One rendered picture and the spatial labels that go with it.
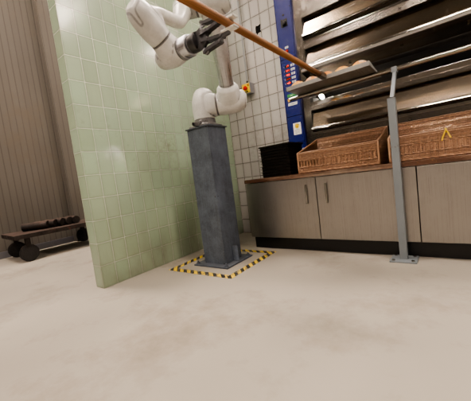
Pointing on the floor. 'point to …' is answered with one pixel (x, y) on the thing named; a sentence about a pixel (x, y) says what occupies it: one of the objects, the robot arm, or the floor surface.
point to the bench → (386, 208)
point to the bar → (398, 134)
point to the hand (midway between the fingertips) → (228, 24)
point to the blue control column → (289, 62)
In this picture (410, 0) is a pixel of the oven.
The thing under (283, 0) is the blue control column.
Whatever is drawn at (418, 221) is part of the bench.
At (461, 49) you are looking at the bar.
